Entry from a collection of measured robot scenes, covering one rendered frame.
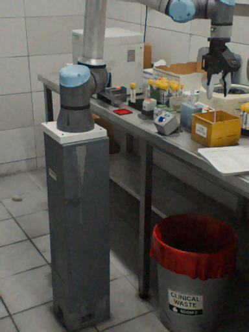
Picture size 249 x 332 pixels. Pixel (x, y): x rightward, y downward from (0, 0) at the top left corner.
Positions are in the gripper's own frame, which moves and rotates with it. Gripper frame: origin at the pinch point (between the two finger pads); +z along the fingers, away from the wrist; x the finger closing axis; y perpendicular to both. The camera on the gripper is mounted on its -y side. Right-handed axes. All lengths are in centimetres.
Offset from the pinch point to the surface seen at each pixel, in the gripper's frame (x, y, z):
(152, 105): 6.7, 37.6, 11.9
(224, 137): 0.9, -6.7, 13.8
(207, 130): 6.5, -3.9, 11.0
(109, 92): 14, 65, 12
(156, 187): -26, 87, 78
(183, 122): 1.7, 19.2, 15.4
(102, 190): 38, 22, 40
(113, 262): 14, 62, 105
